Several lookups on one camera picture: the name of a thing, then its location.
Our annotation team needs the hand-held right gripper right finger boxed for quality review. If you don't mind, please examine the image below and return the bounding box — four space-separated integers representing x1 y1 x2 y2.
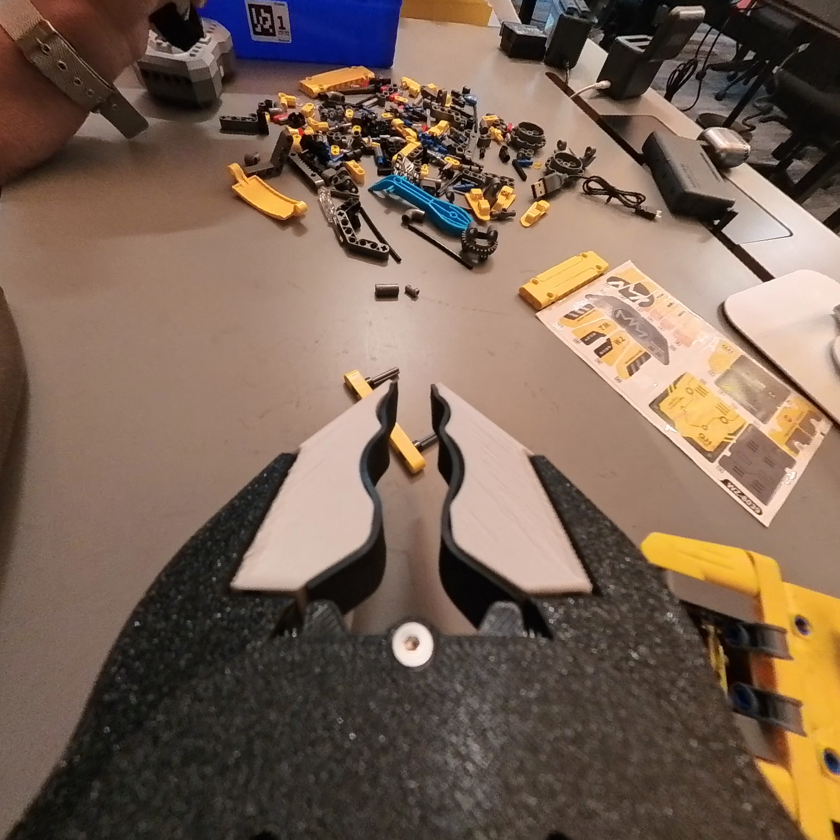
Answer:
430 384 595 636

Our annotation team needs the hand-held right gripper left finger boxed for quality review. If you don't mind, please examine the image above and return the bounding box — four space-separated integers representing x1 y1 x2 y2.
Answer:
231 381 400 608

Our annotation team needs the yellow thin beam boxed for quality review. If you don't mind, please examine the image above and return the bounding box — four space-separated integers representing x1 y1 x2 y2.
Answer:
344 371 427 473

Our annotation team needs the yellow toy vehicle model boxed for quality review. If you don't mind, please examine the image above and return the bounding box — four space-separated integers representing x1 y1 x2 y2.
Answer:
640 532 840 840

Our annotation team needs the person's left forearm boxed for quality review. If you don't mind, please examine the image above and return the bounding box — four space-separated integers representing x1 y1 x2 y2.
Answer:
0 13 129 188

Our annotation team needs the person's left hand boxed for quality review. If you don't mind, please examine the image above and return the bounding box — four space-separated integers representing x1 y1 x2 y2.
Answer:
36 0 198 86

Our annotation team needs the grey toy remote control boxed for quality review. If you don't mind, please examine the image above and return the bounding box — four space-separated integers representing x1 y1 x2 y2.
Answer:
138 16 237 109

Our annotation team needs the blue bin with printed tag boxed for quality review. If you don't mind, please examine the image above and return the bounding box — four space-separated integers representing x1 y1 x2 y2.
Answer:
197 0 403 70

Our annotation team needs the long yellow curved panel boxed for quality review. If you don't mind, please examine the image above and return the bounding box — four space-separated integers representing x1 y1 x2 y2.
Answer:
228 163 308 221

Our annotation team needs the yellow sticker sheet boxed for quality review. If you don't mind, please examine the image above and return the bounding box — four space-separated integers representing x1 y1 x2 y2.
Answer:
536 261 833 527

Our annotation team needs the pile of small building pieces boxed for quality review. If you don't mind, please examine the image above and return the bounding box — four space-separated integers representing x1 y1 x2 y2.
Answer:
220 66 598 224

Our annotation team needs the yellow rectangular panel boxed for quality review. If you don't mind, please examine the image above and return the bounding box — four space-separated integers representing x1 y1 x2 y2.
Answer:
518 251 610 311

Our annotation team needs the yellow storage bin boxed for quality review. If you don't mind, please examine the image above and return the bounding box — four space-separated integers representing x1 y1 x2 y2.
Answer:
400 0 493 27

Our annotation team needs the dark grey angled beam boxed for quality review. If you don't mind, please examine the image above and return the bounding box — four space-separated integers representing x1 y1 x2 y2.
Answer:
335 200 391 263

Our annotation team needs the black bevel gear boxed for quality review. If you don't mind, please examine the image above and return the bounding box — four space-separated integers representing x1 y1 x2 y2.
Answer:
461 225 500 265

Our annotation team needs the thick black rod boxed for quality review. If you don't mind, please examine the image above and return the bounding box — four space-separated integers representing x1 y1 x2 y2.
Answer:
402 220 475 270

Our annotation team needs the blue plastic separator tool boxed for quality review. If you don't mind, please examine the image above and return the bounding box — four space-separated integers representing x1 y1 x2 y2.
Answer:
369 174 472 237

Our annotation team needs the yellow fender piece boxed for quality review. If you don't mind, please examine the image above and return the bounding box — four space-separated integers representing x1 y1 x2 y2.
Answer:
465 185 516 221

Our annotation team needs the white book stand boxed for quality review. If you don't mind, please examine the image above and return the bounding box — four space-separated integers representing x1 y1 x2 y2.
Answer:
724 269 840 424

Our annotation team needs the small black box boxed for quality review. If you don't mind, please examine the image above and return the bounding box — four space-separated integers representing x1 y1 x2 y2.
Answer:
500 21 549 61

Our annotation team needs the black battery charger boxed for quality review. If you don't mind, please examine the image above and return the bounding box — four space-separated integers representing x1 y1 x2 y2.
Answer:
543 10 598 70

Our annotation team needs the black charging dock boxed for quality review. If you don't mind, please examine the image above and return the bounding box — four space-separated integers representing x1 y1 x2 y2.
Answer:
598 7 706 101

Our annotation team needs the black office chair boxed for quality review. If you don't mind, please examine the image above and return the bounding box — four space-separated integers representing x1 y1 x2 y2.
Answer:
722 0 840 204

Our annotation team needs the wooden side table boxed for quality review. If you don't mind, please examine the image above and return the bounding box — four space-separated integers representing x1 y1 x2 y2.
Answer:
774 0 840 34

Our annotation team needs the grey mesh strap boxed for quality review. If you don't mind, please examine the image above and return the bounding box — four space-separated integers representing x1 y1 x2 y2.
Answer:
0 0 151 139

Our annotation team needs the black usb cable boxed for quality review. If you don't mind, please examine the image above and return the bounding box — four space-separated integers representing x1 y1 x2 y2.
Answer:
530 172 660 221

